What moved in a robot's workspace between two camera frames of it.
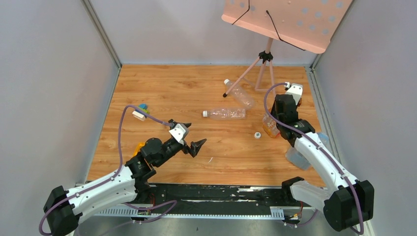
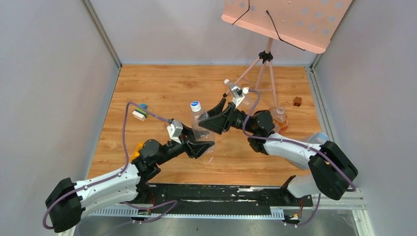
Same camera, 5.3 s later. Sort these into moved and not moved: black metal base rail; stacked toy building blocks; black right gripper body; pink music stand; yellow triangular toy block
Moved: black right gripper body
Not moved: stacked toy building blocks; yellow triangular toy block; pink music stand; black metal base rail
